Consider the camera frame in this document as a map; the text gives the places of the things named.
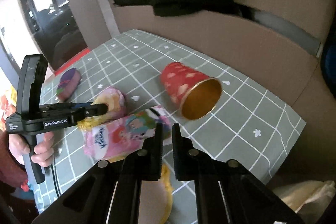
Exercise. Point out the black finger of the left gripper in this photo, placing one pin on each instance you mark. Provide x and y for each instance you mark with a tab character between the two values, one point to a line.
96	110

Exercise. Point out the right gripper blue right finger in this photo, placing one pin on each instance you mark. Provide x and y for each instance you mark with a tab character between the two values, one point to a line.
189	163

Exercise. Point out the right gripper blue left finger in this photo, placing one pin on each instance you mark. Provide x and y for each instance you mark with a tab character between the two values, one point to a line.
145	164

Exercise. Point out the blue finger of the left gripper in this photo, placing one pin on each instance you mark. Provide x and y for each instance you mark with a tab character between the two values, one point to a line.
71	105

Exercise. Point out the pink yellow donut sponge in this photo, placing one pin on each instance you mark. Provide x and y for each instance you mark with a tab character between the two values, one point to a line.
115	101

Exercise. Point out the pink Kleenex tissue pack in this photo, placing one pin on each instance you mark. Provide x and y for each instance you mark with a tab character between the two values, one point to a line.
115	140

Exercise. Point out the person's left hand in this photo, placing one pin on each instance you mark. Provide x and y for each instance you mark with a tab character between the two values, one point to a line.
43	152

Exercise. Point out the purple pink sponge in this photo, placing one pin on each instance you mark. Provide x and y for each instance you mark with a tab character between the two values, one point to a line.
69	82

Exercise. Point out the red patterned paper cup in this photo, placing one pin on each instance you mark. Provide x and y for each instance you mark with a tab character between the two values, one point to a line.
193	92

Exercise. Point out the beige plastic bin liner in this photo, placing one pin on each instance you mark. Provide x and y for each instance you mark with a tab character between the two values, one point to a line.
309	199

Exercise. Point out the blue towel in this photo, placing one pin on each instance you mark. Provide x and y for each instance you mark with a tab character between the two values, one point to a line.
328	68

